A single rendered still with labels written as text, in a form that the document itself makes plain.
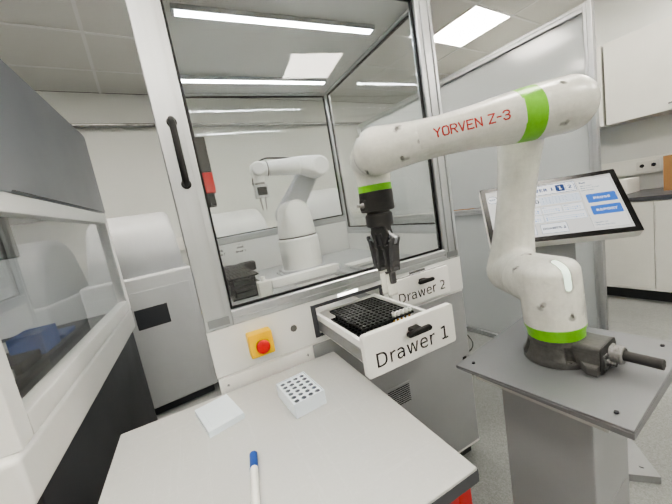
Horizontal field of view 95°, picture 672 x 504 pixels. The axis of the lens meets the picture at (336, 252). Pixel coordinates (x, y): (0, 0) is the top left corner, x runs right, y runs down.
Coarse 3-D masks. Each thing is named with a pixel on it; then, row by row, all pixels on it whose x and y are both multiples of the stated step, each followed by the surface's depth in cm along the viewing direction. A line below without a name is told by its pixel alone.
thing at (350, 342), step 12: (360, 300) 113; (384, 300) 110; (396, 300) 105; (324, 312) 107; (324, 324) 100; (336, 324) 92; (336, 336) 92; (348, 336) 84; (348, 348) 86; (360, 348) 79; (360, 360) 81
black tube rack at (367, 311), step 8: (352, 304) 107; (360, 304) 105; (368, 304) 104; (376, 304) 103; (384, 304) 102; (392, 304) 100; (336, 312) 101; (344, 312) 100; (352, 312) 99; (360, 312) 98; (368, 312) 97; (376, 312) 96; (384, 312) 95; (336, 320) 103; (344, 320) 94; (352, 320) 92; (360, 320) 91; (368, 320) 91; (376, 320) 90; (352, 328) 93; (376, 328) 90
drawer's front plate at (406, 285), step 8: (424, 272) 121; (432, 272) 123; (440, 272) 125; (400, 280) 116; (408, 280) 118; (416, 280) 120; (440, 280) 125; (448, 280) 127; (400, 288) 116; (408, 288) 118; (416, 288) 120; (432, 288) 123; (440, 288) 125; (448, 288) 127; (392, 296) 115; (400, 296) 117; (424, 296) 122; (432, 296) 124
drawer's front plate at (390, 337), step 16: (448, 304) 84; (400, 320) 79; (416, 320) 79; (432, 320) 82; (448, 320) 84; (368, 336) 73; (384, 336) 75; (400, 336) 77; (416, 336) 80; (432, 336) 82; (448, 336) 85; (368, 352) 73; (416, 352) 80; (368, 368) 74; (384, 368) 76
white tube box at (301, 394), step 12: (276, 384) 83; (288, 384) 83; (300, 384) 82; (312, 384) 81; (288, 396) 77; (300, 396) 76; (312, 396) 75; (324, 396) 77; (288, 408) 78; (300, 408) 74; (312, 408) 76
